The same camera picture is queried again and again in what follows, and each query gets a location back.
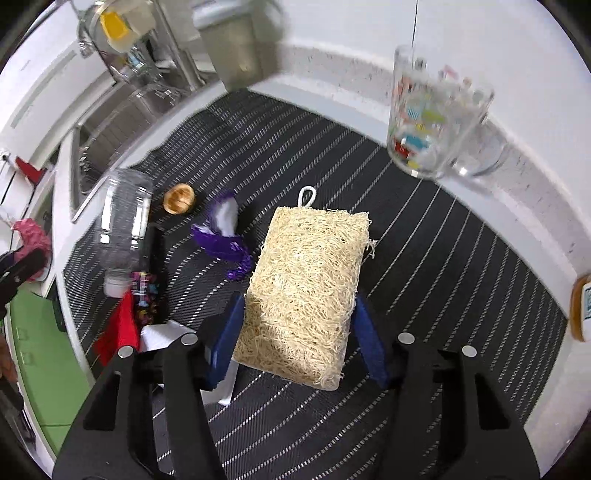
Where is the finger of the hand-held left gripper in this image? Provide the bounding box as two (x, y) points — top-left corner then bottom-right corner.
(0, 250), (45, 306)

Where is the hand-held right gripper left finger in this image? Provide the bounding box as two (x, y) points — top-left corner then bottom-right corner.
(52, 293), (245, 480)

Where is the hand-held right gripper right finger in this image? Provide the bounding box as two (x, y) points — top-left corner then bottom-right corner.
(353, 295), (541, 480)

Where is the pink trash bin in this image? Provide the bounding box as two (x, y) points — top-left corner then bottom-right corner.
(10, 219), (52, 282)

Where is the white paper scrap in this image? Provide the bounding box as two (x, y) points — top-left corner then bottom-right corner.
(139, 320), (238, 407)

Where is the beige loofah sponge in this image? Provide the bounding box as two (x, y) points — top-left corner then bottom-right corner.
(232, 186), (377, 392)

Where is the black colourful printed wrapper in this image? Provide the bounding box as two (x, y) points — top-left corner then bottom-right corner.
(129, 224), (169, 324)

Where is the purple and white wrapper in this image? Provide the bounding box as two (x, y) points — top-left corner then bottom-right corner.
(191, 191), (254, 282)

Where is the red wrapper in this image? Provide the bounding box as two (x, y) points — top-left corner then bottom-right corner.
(93, 292), (141, 367)

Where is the clear plastic bottle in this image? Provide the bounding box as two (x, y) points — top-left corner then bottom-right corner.
(95, 168), (155, 297)

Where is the black striped mat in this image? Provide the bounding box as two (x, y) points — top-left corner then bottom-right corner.
(62, 90), (568, 480)

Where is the green kitchen cabinet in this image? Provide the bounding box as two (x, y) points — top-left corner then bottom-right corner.
(9, 288), (88, 444)

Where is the red container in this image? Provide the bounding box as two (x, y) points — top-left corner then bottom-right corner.
(15, 156), (47, 185)

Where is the stainless steel sink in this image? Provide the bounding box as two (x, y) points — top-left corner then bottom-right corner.
(69, 83), (218, 222)

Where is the white kitchen appliance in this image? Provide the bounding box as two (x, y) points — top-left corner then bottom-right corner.
(0, 14), (116, 162)

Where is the orange jar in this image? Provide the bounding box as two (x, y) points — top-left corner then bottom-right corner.
(569, 273), (591, 342)

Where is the printed glass mug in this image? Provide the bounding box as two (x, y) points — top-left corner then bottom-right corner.
(385, 45), (511, 179)

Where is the tall chrome faucet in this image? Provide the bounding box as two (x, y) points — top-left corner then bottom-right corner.
(76, 2), (118, 84)

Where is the yellow plastic holder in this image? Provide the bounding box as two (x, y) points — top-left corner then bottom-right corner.
(100, 11), (132, 41)

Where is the short chrome faucet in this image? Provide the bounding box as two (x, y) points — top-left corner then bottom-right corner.
(154, 0), (208, 90)

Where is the grey metal canister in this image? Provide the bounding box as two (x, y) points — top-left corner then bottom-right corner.
(196, 0), (287, 93)

